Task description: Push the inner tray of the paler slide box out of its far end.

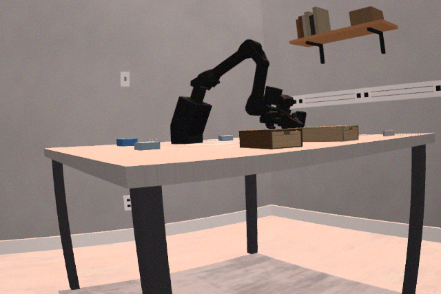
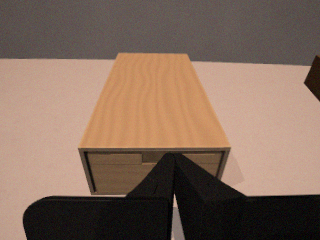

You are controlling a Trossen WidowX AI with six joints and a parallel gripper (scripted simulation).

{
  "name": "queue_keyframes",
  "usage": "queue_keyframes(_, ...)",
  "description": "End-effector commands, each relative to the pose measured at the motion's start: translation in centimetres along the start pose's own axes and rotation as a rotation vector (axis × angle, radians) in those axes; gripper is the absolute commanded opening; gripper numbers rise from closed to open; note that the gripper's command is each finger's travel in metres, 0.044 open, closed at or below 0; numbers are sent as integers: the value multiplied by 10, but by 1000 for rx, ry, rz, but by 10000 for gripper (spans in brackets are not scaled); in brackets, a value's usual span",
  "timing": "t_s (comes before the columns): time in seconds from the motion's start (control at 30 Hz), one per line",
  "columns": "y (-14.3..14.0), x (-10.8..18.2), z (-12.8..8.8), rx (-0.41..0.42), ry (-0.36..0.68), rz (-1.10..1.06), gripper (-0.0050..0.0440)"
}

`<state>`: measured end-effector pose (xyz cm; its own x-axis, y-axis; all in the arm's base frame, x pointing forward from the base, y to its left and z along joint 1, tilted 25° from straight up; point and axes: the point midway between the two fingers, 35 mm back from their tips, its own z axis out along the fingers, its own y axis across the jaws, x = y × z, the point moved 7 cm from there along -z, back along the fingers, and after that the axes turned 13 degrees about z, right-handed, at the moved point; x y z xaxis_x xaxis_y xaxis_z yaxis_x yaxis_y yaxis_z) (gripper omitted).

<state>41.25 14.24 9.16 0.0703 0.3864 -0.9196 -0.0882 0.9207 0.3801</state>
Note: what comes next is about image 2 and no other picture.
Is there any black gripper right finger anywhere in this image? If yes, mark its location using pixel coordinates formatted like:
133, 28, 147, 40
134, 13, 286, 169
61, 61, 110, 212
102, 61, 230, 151
173, 153, 320, 240

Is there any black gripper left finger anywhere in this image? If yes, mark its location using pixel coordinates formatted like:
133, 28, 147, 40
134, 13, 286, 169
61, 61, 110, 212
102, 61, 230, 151
22, 153, 176, 240

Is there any brown rectangular block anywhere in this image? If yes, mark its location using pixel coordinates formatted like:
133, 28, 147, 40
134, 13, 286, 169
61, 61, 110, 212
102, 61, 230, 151
304, 55, 320, 101

